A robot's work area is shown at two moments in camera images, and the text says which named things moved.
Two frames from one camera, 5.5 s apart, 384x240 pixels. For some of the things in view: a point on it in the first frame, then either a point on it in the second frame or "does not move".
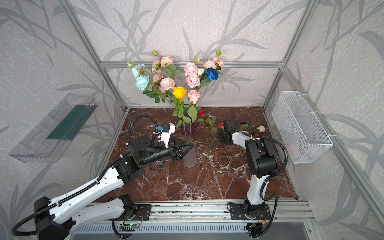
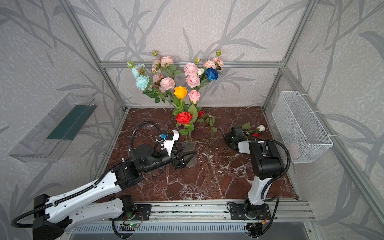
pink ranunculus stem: [190, 71] does not move
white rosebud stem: [247, 127] does not move
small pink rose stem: [193, 95] does not move
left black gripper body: [174, 152] -> [175, 160]
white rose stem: [200, 71] does not move
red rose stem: [221, 125] -> [185, 118]
